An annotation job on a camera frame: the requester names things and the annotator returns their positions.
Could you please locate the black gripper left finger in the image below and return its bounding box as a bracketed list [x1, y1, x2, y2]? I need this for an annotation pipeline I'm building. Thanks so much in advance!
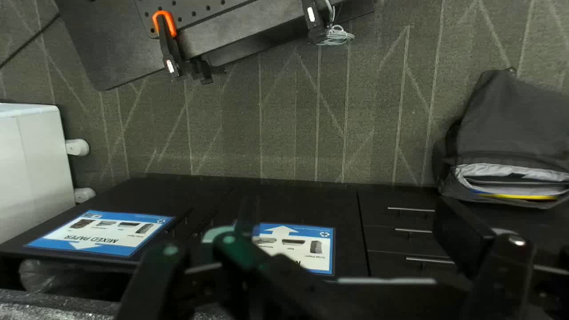
[114, 198, 299, 320]

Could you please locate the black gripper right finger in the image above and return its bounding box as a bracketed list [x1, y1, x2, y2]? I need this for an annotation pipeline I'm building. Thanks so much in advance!
[434, 198, 539, 320]

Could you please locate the black plastic bin liner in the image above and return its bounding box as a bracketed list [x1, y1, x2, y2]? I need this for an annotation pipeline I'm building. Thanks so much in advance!
[16, 258, 144, 296]

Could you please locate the black cabinet drawer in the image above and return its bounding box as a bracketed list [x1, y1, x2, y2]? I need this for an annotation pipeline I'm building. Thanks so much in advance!
[361, 221, 441, 255]
[358, 185, 443, 226]
[363, 248, 470, 281]

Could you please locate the blue label with up arrow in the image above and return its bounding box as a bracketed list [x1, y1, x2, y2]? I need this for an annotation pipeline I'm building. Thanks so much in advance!
[25, 209, 178, 262]

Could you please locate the blue label with down arrow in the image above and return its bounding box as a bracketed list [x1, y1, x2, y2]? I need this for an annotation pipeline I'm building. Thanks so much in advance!
[251, 221, 338, 278]

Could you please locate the grey black backpack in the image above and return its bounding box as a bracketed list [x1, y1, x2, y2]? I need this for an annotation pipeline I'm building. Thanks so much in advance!
[434, 66, 569, 214]

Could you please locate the white appliance box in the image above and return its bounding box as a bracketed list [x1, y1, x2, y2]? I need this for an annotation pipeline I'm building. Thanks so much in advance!
[0, 102, 91, 246]

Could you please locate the orange handled black clamp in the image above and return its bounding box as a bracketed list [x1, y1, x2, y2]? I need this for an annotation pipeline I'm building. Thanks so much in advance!
[150, 8, 228, 86]

